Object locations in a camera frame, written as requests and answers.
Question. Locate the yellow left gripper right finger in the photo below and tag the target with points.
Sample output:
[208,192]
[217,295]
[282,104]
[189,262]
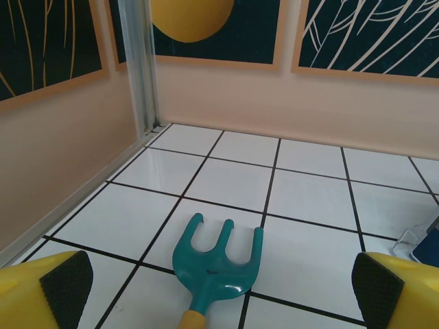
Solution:
[411,294]

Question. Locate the wall panel gold oval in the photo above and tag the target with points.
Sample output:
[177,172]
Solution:
[240,31]

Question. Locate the blue card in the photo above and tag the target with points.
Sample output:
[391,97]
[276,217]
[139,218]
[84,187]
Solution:
[428,250]

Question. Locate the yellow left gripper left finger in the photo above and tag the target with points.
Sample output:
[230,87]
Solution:
[24,294]

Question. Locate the aluminium side rail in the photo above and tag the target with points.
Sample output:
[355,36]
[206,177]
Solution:
[68,202]

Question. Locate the clear acrylic card organizer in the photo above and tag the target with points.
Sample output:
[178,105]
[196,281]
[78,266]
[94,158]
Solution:
[406,240]

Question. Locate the aluminium corner post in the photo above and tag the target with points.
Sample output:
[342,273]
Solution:
[140,68]

